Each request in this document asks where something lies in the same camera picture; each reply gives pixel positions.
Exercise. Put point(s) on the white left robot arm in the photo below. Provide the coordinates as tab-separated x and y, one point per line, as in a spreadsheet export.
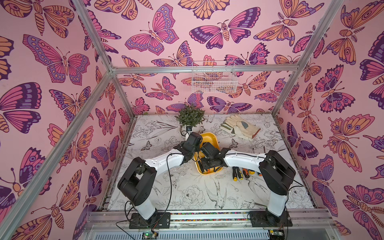
138	179

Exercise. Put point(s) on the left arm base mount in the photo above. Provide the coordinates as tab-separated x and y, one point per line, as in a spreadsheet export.
156	221

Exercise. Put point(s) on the white slotted cable duct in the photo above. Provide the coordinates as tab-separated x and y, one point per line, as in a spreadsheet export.
185	235

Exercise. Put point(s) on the green leafy plant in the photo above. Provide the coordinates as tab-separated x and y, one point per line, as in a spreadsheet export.
190	116

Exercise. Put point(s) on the black yellow Deli screwdriver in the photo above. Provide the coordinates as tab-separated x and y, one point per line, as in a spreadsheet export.
235	176

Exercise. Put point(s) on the white wire basket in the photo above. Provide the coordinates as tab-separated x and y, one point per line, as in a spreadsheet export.
214	79

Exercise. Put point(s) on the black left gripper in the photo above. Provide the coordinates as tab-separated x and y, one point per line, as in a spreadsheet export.
182	143

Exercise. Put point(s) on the white plastic plant pot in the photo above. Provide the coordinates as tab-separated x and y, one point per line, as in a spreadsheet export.
184	132

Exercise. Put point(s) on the black yellow stubby screwdriver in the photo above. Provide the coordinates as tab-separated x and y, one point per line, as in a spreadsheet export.
251	172

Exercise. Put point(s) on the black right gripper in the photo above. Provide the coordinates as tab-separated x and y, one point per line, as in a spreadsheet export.
206	163

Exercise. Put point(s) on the cream green work glove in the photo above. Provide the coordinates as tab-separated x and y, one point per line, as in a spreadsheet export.
234	130

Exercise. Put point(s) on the aluminium frame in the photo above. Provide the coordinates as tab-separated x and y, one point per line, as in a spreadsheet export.
56	61

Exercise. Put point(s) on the yellow plastic storage tray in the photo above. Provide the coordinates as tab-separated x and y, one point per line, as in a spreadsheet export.
212	139

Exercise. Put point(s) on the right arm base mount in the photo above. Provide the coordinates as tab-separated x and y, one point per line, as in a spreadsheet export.
265	219

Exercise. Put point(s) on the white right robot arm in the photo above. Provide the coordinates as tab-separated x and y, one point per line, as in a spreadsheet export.
278	174

